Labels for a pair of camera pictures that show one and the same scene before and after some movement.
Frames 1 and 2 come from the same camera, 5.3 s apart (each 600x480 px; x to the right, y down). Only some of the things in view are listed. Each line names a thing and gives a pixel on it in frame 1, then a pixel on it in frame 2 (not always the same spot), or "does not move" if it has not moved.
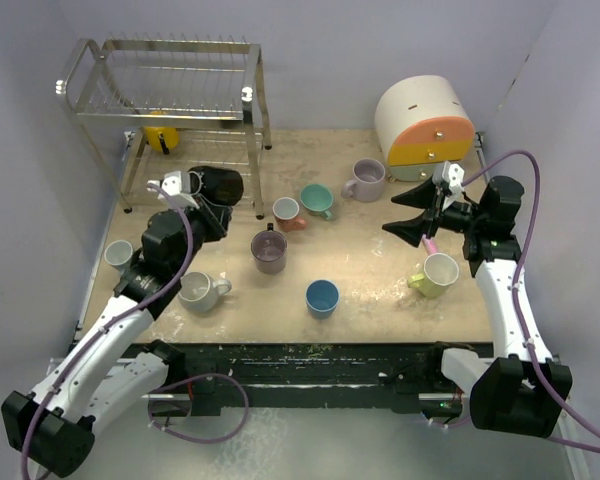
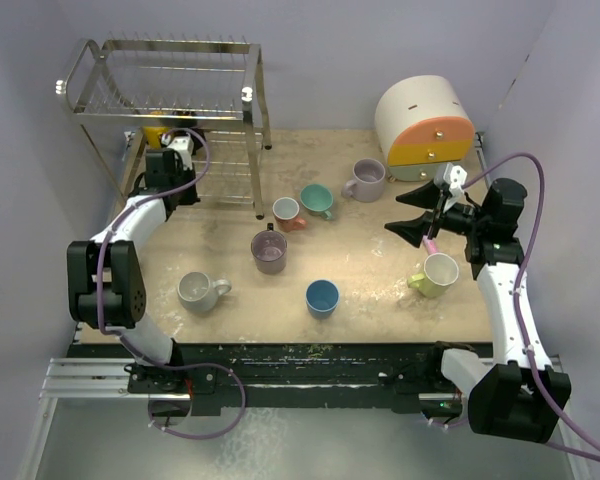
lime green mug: (439, 273) does not move
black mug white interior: (217, 185) -> (186, 122)
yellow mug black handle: (162, 138) does not move
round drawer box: (420, 124) does not move
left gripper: (214, 217) -> (189, 175)
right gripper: (412, 229) does not move
